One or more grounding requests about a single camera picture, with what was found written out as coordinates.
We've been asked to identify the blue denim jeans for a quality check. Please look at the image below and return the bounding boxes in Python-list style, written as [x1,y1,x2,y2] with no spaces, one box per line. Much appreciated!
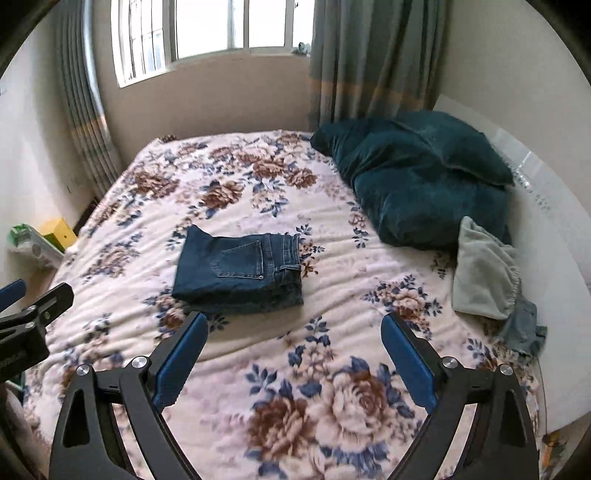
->
[171,225,304,315]

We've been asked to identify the white green bedside item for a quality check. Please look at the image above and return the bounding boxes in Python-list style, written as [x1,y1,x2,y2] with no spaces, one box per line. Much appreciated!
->
[7,224,64,269]

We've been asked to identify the dark grey cloth piece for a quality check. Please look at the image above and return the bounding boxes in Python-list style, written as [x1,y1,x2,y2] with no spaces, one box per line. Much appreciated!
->
[495,293,548,358]

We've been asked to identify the yellow box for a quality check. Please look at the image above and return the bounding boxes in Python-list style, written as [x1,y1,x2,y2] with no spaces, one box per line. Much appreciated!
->
[39,218,77,253]

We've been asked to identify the left striped curtain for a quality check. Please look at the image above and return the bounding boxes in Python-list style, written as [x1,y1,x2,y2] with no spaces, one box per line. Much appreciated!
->
[56,1,123,198]

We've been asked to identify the floral fleece blanket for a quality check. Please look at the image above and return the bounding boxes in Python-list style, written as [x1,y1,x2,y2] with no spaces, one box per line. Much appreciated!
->
[24,131,539,479]

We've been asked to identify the white headboard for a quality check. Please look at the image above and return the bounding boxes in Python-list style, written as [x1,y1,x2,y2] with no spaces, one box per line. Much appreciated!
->
[436,95,590,432]

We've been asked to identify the dark teal pillow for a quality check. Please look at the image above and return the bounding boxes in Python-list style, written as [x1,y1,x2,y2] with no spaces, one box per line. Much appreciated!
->
[311,118,514,250]
[394,110,514,186]

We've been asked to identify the right teal curtain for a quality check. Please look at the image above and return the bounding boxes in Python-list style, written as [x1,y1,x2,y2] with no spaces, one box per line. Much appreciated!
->
[308,0,451,130]

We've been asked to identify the window with white frame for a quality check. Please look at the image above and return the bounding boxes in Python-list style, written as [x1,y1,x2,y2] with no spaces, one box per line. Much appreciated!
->
[111,0,315,87]

